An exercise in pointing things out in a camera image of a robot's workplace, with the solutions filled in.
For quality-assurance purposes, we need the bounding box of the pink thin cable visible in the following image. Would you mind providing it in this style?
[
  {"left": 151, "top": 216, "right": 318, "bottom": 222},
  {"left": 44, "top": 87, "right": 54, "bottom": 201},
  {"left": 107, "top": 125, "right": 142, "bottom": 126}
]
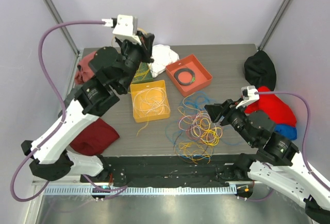
[{"left": 177, "top": 110, "right": 217, "bottom": 140}]

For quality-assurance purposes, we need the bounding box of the green plastic tray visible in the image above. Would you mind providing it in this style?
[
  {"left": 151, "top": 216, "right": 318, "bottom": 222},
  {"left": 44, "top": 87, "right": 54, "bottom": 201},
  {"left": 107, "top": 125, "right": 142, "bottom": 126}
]
[{"left": 128, "top": 63, "right": 154, "bottom": 94}]

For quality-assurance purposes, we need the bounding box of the dark red cloth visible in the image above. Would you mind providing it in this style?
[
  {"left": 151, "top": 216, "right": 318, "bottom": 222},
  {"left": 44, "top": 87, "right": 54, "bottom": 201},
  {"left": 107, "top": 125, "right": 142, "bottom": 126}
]
[{"left": 70, "top": 118, "right": 120, "bottom": 156}]

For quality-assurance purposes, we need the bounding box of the grey cloth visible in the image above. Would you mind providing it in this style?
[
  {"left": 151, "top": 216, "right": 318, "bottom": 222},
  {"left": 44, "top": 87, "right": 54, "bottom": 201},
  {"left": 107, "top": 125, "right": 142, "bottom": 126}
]
[{"left": 63, "top": 85, "right": 81, "bottom": 114}]

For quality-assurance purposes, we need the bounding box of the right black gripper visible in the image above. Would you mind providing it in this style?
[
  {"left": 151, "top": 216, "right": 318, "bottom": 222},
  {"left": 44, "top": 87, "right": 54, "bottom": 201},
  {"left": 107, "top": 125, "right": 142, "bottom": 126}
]
[{"left": 204, "top": 97, "right": 256, "bottom": 146}]

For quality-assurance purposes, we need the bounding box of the black cloth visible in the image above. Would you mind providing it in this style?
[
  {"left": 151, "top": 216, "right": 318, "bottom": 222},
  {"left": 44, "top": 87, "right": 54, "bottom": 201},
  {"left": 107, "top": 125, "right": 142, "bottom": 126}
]
[{"left": 243, "top": 50, "right": 277, "bottom": 91}]

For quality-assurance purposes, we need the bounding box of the slotted cable duct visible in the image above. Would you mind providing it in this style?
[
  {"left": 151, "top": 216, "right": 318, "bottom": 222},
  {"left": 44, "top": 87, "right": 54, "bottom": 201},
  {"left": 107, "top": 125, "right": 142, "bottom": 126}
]
[{"left": 44, "top": 184, "right": 237, "bottom": 196}]

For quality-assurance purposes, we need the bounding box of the blue thin cable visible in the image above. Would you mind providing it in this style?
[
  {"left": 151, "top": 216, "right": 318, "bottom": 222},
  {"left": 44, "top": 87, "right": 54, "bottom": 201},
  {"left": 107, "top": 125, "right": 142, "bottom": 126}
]
[{"left": 164, "top": 91, "right": 240, "bottom": 162}]

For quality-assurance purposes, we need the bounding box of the white crumpled cloth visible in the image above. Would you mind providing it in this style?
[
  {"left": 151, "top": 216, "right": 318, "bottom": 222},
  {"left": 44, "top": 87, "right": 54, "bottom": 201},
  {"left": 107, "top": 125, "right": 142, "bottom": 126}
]
[{"left": 148, "top": 44, "right": 179, "bottom": 78}]

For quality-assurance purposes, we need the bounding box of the yellow plastic tray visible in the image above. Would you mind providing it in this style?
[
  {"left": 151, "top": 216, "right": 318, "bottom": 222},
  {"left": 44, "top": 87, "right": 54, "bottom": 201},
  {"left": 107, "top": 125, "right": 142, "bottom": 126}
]
[{"left": 131, "top": 80, "right": 171, "bottom": 123}]

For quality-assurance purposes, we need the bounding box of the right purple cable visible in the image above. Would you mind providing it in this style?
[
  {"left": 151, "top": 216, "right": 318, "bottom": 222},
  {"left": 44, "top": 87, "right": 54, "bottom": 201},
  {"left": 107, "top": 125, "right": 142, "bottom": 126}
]
[{"left": 244, "top": 91, "right": 330, "bottom": 202}]

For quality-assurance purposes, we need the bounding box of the yellow thin cable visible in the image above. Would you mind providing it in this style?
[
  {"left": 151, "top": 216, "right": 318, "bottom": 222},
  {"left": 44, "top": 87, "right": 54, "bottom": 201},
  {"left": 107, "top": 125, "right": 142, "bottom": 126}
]
[{"left": 110, "top": 28, "right": 224, "bottom": 164}]

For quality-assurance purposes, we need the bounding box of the orange plastic tray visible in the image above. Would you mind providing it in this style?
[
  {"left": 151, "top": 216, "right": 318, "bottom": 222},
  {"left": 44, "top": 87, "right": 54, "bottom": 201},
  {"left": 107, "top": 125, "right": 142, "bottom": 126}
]
[{"left": 166, "top": 54, "right": 212, "bottom": 97}]

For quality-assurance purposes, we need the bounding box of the left aluminium frame post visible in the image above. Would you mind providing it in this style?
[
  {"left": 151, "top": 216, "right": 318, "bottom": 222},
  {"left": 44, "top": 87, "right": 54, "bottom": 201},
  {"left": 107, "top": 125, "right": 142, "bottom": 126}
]
[{"left": 43, "top": 0, "right": 79, "bottom": 56}]

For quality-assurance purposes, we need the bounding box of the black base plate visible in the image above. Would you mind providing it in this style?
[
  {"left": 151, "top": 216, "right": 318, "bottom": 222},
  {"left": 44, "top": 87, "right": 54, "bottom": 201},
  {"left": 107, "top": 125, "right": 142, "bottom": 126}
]
[{"left": 90, "top": 154, "right": 250, "bottom": 188}]

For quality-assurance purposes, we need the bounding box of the pink cloth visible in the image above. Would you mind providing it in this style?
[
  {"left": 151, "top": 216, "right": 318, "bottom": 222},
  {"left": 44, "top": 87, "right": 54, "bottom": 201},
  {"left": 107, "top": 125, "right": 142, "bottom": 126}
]
[{"left": 74, "top": 51, "right": 96, "bottom": 84}]

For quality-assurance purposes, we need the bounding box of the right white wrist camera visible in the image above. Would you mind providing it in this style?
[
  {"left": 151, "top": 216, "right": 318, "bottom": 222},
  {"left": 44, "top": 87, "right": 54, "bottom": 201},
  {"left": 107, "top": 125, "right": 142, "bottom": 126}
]
[{"left": 236, "top": 85, "right": 259, "bottom": 109}]

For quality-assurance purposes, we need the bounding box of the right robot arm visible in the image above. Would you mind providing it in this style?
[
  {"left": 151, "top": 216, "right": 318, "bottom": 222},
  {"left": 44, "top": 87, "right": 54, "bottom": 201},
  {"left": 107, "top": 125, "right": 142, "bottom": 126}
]
[{"left": 205, "top": 99, "right": 329, "bottom": 223}]

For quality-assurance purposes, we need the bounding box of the blue cloth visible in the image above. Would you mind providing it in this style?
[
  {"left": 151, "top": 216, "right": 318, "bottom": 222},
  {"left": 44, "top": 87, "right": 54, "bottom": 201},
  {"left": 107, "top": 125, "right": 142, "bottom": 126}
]
[{"left": 274, "top": 124, "right": 297, "bottom": 141}]

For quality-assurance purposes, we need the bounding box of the black coiled cable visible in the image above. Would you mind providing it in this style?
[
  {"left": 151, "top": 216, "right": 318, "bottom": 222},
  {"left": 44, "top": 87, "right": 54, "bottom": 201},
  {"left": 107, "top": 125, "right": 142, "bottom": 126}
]
[{"left": 173, "top": 68, "right": 197, "bottom": 85}]

